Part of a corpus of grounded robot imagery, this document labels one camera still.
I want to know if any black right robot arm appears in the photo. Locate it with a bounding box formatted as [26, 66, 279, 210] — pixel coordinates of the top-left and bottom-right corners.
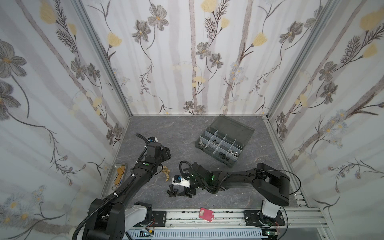
[172, 161, 295, 219]

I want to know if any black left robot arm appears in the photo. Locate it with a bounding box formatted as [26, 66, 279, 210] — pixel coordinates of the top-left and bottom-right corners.
[72, 134, 172, 240]

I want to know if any pile of black screws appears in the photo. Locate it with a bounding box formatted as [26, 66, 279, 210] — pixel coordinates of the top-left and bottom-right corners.
[167, 185, 178, 198]

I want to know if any pink plastic card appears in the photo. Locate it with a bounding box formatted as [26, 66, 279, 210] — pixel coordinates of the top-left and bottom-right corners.
[199, 208, 215, 222]

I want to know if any metal tray with tools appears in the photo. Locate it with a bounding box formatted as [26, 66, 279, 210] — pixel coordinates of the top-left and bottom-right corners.
[111, 164, 127, 191]

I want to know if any clear compartment organizer box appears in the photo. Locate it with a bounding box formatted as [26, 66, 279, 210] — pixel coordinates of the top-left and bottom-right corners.
[195, 115, 255, 168]

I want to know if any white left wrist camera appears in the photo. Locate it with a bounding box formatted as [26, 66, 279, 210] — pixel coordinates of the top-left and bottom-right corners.
[148, 137, 159, 143]

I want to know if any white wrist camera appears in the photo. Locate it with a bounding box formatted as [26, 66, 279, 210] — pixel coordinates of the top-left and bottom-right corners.
[172, 175, 191, 188]
[148, 137, 159, 143]

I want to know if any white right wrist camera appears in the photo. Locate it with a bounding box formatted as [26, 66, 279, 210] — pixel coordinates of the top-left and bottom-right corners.
[172, 175, 191, 188]

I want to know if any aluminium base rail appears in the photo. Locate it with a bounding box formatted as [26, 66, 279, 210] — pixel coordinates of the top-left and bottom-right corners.
[153, 208, 328, 229]

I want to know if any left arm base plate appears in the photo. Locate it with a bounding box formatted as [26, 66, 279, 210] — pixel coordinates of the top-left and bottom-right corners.
[148, 211, 167, 228]

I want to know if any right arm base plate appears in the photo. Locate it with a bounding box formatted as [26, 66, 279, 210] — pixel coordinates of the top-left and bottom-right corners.
[244, 210, 286, 229]

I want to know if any white ribbed cable duct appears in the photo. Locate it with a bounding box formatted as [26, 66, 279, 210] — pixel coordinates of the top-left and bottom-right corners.
[123, 229, 268, 240]

